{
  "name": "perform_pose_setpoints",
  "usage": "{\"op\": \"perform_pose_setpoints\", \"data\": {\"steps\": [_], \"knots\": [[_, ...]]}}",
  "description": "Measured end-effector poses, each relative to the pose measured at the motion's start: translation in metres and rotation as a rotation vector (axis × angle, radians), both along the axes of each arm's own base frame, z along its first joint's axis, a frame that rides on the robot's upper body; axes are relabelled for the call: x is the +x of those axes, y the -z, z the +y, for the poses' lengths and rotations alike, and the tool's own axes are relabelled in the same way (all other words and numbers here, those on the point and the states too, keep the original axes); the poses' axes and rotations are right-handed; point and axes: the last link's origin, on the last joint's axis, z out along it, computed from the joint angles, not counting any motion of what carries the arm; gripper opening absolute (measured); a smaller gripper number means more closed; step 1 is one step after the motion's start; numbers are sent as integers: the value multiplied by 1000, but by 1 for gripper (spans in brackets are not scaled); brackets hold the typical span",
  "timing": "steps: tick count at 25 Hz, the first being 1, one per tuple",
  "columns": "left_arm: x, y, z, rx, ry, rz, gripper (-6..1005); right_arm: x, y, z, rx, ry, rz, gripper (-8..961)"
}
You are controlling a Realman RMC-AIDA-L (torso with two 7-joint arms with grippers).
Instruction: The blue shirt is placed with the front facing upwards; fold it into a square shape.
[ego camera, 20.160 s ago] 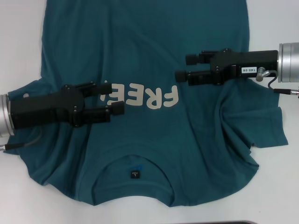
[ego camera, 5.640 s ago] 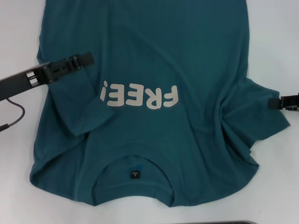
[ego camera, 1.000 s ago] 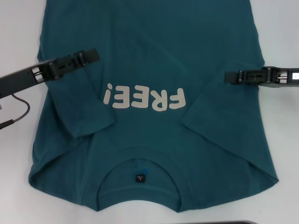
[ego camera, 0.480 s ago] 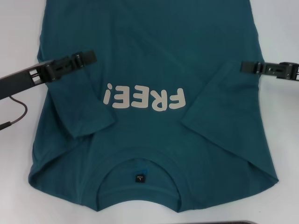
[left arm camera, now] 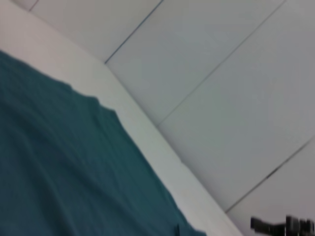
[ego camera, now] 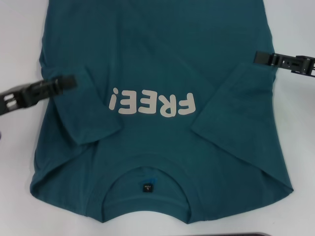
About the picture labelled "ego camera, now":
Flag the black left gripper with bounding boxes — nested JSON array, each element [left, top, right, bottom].
[[0, 74, 78, 117]]

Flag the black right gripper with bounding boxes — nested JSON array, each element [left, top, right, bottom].
[[254, 52, 315, 78]]

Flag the teal FREE print t-shirt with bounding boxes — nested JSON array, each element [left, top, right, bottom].
[[29, 0, 295, 218]]

